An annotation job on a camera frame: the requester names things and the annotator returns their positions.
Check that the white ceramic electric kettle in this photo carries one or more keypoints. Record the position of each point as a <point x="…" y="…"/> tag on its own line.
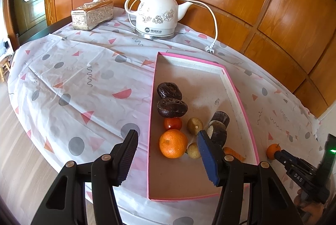
<point x="155" y="15"/>

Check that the small tan longan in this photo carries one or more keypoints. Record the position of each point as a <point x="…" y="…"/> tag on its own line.
<point x="195" y="126"/>
<point x="193" y="150"/>

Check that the orange tangerine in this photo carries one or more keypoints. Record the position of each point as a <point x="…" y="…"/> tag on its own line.
<point x="271" y="151"/>
<point x="173" y="143"/>

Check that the white patterned tablecloth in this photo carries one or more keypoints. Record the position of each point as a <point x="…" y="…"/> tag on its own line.
<point x="78" y="70"/>

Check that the dark sugarcane piece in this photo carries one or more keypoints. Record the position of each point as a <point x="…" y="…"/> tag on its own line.
<point x="221" y="118"/>
<point x="218" y="134"/>

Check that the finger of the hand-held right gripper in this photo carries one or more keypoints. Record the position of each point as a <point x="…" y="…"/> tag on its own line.
<point x="284" y="156"/>

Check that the person's right hand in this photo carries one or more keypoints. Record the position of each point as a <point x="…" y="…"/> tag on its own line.
<point x="309" y="210"/>

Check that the silver ornate tissue box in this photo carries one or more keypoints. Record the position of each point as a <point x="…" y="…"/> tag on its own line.
<point x="92" y="16"/>

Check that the small red tomato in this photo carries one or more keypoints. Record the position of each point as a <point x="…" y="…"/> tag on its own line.
<point x="173" y="124"/>

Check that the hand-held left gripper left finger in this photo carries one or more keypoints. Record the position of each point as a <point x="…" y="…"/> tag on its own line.
<point x="126" y="159"/>

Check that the dark wrinkled passion fruit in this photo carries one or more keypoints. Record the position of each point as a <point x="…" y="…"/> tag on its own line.
<point x="169" y="91"/>
<point x="172" y="108"/>

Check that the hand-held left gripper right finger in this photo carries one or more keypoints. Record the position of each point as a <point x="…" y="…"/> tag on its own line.
<point x="208" y="159"/>

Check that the pink-rimmed shallow box tray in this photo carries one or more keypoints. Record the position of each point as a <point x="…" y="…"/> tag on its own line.
<point x="170" y="180"/>

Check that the black table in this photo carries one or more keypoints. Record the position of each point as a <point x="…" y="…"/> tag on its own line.
<point x="44" y="30"/>

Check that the orange carrot piece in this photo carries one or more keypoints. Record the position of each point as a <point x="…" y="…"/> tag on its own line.
<point x="235" y="153"/>

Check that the small wooden stool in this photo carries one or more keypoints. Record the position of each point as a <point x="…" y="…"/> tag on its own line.
<point x="4" y="67"/>

